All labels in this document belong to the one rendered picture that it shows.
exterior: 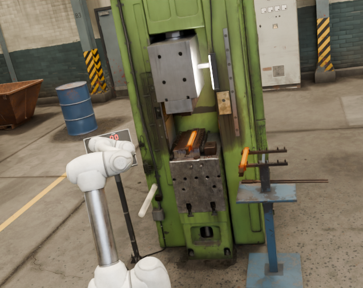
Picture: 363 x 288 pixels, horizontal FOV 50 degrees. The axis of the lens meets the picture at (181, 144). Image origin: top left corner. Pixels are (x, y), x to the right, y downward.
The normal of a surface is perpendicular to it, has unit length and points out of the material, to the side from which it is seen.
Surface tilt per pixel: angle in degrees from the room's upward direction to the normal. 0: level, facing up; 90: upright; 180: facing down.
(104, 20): 90
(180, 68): 90
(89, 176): 74
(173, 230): 90
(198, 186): 90
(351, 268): 0
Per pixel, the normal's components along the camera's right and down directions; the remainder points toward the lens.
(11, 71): -0.29, 0.38
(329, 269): -0.16, -0.92
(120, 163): 0.25, 0.04
